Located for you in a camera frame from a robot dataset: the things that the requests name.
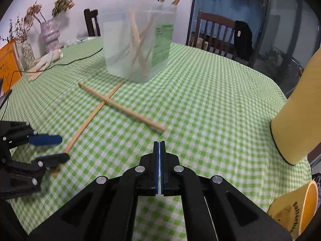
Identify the wooden chopstick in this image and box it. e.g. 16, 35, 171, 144
134, 0, 165, 63
78, 82, 166, 133
113, 0, 180, 65
130, 8, 148, 77
51, 81, 126, 175

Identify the black smartphone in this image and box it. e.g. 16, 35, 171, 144
0, 89, 12, 109

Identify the beige knit glove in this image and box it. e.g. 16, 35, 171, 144
26, 58, 52, 82

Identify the yellow bear mug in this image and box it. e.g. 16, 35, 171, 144
267, 180, 318, 240

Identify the floral slim vase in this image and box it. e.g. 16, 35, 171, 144
21, 40, 35, 70

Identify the white knit glove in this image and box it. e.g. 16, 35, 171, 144
36, 49, 63, 68

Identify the green checkered tablecloth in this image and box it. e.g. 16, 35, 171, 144
1, 39, 312, 232

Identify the pink textured vase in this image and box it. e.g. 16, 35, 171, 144
40, 17, 61, 53

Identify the white tissue packet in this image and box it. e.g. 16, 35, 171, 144
76, 37, 96, 43

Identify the dried twig bouquet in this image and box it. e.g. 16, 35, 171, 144
1, 16, 33, 43

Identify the yellow thermos jug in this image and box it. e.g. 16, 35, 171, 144
270, 50, 320, 165

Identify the dark wooden chair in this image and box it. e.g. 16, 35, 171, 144
84, 9, 101, 37
189, 9, 237, 60

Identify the dried rose bouquet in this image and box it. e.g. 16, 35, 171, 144
23, 0, 75, 25

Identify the clear plastic container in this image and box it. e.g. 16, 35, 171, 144
99, 1, 177, 83

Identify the black garment on chair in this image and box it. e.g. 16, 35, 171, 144
234, 21, 254, 61

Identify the dark wooden chair far side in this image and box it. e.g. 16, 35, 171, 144
189, 9, 237, 60

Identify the dark sliding glass door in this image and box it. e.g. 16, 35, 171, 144
186, 0, 320, 97

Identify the blue curtain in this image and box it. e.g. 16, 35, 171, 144
191, 0, 265, 44

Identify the black charging cable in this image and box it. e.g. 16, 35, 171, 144
0, 47, 104, 121

